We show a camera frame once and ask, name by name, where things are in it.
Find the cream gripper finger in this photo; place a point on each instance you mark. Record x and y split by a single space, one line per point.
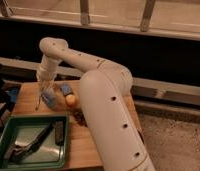
40 84
49 85

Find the small fork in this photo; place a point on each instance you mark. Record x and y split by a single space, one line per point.
38 100

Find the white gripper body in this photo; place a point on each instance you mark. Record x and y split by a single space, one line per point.
46 73

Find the yellow apple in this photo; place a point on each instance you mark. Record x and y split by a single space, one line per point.
71 100

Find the dark rectangular block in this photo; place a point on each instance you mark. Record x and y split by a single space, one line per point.
59 134

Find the green plastic tray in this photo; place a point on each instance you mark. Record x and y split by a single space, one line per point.
22 130

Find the wooden board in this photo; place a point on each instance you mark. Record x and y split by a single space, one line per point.
82 153

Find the bunch of dark grapes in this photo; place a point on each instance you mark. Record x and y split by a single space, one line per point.
79 117

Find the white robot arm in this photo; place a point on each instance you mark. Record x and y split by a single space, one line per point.
102 87

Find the blue sponge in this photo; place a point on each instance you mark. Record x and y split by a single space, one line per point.
66 89

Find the clear plastic cup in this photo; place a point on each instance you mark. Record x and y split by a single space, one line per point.
44 86

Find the black tongs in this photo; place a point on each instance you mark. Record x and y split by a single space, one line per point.
16 153

